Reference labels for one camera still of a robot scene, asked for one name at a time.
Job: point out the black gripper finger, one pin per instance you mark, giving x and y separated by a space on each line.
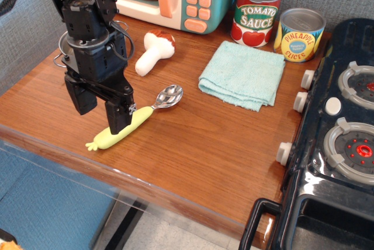
84 101
119 115

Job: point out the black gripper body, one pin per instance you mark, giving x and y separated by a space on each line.
100 64

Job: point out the light blue towel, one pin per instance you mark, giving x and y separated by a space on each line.
243 76

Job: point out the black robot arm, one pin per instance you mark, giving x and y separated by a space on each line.
87 20

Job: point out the small steel pot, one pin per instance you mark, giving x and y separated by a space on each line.
65 51

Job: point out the white plush mushroom toy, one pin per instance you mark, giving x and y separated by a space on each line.
159 45

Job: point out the tomato sauce can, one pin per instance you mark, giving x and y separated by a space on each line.
253 21

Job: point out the pineapple slices can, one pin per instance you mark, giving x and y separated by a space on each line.
299 33

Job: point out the black toy stove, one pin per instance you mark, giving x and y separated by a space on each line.
327 189

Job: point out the green handled metal spoon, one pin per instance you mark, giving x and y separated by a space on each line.
168 97

